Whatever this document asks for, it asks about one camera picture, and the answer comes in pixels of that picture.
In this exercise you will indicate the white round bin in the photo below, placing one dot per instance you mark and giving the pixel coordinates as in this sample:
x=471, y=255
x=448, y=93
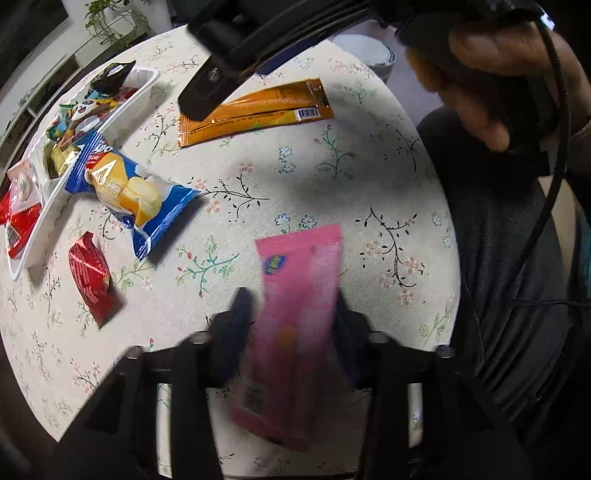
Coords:
x=369, y=50

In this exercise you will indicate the trailing vine plant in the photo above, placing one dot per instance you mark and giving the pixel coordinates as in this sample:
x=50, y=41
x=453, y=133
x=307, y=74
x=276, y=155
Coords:
x=115, y=18

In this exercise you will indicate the blue and white bread packet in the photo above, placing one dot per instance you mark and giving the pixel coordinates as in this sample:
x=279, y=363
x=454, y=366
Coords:
x=129, y=194

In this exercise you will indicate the person's grey shirt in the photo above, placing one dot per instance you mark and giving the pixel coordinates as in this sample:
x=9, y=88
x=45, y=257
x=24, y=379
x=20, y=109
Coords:
x=498, y=230

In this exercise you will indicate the gold snack packet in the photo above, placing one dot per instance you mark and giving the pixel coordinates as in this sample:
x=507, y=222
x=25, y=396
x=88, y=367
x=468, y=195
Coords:
x=64, y=157

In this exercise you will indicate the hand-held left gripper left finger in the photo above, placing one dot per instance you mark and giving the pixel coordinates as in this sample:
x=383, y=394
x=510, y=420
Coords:
x=238, y=323

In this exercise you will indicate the blue and red snack packet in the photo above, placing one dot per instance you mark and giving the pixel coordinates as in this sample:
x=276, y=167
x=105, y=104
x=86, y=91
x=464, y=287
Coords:
x=90, y=110

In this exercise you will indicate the person's right hand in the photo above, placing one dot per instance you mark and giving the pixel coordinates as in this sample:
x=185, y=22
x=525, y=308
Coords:
x=508, y=69

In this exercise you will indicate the black snack packet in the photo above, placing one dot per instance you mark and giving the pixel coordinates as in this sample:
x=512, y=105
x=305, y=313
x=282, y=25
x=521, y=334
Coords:
x=111, y=76

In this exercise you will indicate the white plastic tray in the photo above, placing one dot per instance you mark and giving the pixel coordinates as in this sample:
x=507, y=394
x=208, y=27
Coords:
x=138, y=85

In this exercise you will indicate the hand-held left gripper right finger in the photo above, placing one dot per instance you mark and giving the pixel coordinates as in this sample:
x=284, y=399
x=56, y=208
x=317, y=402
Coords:
x=348, y=332

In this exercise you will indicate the small dark red packet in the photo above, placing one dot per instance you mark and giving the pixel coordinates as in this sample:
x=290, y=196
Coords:
x=92, y=277

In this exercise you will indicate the floral tablecloth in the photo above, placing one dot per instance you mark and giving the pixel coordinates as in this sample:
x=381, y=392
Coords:
x=300, y=184

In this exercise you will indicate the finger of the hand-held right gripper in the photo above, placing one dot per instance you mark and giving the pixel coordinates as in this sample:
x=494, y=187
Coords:
x=277, y=14
x=207, y=92

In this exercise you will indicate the white low cabinet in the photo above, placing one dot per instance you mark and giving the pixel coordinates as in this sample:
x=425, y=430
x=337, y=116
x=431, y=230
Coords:
x=41, y=92

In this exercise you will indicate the large red snack packet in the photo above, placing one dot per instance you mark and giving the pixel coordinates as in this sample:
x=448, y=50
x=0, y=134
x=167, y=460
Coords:
x=25, y=230

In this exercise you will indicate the orange snack packet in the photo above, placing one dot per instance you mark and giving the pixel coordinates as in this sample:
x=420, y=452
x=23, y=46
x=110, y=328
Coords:
x=258, y=113

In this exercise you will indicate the pale pink snack packet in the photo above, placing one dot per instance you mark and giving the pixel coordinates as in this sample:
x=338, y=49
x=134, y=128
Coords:
x=25, y=184

